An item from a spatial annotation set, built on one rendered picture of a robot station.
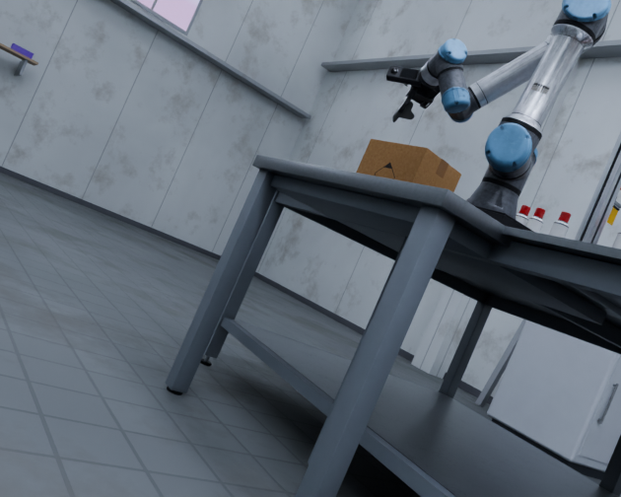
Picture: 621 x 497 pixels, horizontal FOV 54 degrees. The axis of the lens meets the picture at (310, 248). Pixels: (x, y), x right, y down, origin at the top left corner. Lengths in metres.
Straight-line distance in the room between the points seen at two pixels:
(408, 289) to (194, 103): 9.36
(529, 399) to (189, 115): 7.48
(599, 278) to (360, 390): 0.54
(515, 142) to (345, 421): 0.84
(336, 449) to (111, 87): 9.10
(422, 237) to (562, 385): 3.42
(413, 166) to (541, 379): 2.81
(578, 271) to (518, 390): 3.51
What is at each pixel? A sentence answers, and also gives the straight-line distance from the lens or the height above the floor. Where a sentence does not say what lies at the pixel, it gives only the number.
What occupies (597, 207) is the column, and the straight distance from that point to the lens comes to 2.02.
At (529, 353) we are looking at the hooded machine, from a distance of 4.89.
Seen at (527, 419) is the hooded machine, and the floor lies 0.18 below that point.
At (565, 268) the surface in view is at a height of 0.77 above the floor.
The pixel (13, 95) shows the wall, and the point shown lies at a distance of 9.90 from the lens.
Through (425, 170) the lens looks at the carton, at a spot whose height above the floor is 1.05.
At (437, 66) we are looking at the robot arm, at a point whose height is 1.23.
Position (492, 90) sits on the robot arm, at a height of 1.25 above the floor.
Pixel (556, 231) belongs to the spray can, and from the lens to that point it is 2.27.
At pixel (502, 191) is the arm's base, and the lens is 1.82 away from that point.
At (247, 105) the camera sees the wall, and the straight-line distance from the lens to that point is 10.96.
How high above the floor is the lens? 0.56
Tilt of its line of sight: 1 degrees up
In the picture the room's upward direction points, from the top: 24 degrees clockwise
